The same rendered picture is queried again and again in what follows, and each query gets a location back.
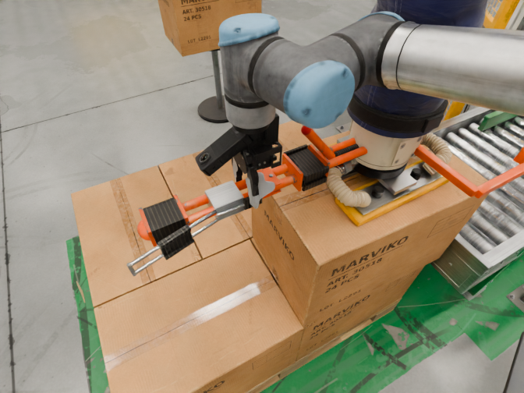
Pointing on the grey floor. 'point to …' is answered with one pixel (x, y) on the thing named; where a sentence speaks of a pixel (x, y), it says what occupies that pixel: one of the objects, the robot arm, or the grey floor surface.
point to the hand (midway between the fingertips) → (245, 193)
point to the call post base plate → (517, 297)
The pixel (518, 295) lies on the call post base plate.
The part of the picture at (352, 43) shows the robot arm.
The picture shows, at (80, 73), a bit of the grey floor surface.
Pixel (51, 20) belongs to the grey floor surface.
